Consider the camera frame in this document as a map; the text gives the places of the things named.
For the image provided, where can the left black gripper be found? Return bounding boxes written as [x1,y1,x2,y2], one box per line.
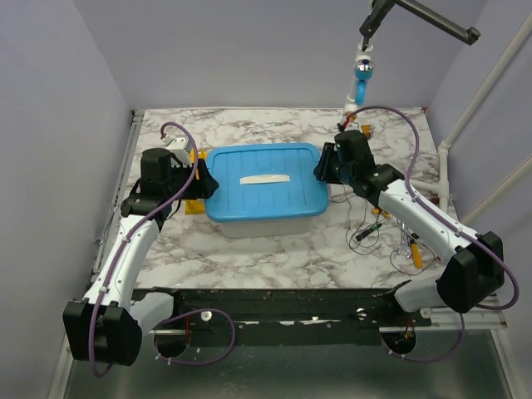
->
[165,158,219,200]

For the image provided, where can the yellow test tube rack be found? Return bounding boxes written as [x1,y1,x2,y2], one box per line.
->
[185,148,208,215]

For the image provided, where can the white plastic tub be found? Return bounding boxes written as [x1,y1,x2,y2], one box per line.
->
[218,217,315,239]

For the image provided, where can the blue plastic tray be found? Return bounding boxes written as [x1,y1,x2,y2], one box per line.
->
[204,142,328,223]

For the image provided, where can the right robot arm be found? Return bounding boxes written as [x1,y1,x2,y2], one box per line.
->
[314,131,504,326]

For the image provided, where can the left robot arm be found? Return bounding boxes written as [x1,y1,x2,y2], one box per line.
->
[62,148,219,366]

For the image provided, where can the black probe pen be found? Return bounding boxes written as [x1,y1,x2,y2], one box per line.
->
[355,223,382,242]

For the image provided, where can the metal clamp tool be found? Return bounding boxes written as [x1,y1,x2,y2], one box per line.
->
[397,221,411,259]

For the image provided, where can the faucet pipe assembly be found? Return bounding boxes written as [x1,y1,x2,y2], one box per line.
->
[337,37,375,132]

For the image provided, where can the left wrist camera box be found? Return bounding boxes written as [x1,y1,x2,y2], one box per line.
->
[161,135,193,167]

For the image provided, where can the thin black wire loop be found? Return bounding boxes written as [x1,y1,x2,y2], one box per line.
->
[328,182,386,255]

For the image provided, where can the white wall pipe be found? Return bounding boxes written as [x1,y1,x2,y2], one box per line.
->
[411,12,532,225]

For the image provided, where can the yellow probe with wires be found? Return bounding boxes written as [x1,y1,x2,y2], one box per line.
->
[390,226,440,277]

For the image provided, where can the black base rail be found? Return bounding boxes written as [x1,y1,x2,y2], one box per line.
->
[124,286,483,346]

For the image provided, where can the black overhead camera arm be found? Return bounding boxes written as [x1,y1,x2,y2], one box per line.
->
[359,0,480,51]

